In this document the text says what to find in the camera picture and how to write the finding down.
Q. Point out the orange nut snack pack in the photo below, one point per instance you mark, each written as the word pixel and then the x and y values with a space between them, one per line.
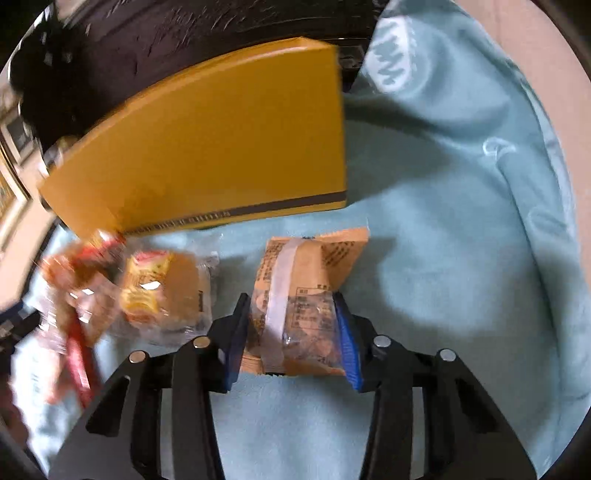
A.
pixel 293 327

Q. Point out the yellow cardboard box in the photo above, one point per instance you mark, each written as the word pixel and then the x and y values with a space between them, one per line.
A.
pixel 251 134

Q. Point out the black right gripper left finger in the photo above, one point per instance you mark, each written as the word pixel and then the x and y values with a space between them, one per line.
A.
pixel 153 418

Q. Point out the long red snack bar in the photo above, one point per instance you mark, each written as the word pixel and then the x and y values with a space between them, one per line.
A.
pixel 81 364

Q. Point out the orange puffed snack pack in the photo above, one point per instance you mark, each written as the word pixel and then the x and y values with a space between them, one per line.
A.
pixel 82 277

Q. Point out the dark carved wooden cabinet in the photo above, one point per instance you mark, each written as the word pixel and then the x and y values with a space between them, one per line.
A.
pixel 70 74

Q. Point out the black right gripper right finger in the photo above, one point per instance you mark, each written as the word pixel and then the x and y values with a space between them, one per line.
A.
pixel 466 434

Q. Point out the clear bun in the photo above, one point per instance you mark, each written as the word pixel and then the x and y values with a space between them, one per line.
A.
pixel 166 295

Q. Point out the light blue patterned cloth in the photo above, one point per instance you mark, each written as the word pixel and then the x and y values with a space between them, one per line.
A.
pixel 454 166

